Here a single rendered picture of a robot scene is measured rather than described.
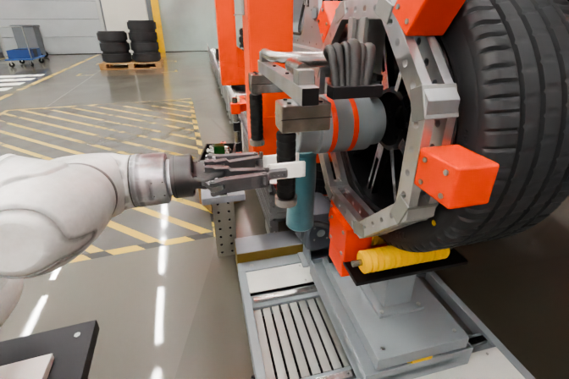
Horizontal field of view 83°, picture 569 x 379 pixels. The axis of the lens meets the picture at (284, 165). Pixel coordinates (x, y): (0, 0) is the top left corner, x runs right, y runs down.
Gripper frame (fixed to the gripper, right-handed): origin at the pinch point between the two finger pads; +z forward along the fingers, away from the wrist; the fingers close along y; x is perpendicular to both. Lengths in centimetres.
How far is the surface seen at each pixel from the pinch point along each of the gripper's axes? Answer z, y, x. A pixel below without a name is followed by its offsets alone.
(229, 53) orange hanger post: 13, -258, -2
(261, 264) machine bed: 4, -59, -75
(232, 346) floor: -12, -28, -83
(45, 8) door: -496, -1282, 65
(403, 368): 35, 3, -67
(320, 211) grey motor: 26, -46, -42
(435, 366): 46, 3, -70
